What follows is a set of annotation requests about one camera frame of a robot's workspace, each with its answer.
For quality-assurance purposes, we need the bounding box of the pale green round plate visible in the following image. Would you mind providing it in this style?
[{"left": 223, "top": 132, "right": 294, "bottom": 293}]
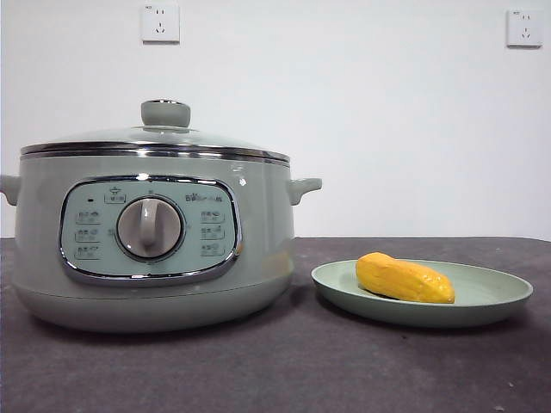
[{"left": 311, "top": 258, "right": 535, "bottom": 330}]

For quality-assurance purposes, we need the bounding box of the pale green electric steamer pot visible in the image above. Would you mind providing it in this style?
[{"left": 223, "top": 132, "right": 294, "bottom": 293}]
[{"left": 0, "top": 157, "right": 323, "bottom": 335}]

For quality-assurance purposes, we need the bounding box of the white wall socket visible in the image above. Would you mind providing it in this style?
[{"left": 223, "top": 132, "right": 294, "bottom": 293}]
[
  {"left": 140, "top": 3, "right": 182, "bottom": 46},
  {"left": 505, "top": 9, "right": 544, "bottom": 49}
]

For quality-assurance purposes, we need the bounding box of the glass lid with green knob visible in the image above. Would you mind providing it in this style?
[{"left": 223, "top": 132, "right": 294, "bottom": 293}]
[{"left": 20, "top": 99, "right": 290, "bottom": 168}]

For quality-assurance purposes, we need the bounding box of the yellow corn cob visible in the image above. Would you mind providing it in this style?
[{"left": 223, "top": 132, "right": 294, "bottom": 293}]
[{"left": 355, "top": 252, "right": 456, "bottom": 305}]

